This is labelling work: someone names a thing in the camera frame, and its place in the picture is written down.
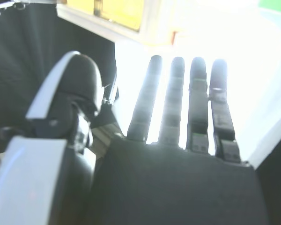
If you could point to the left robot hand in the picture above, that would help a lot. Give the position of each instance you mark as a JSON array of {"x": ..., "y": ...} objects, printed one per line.
[{"x": 166, "y": 187}]

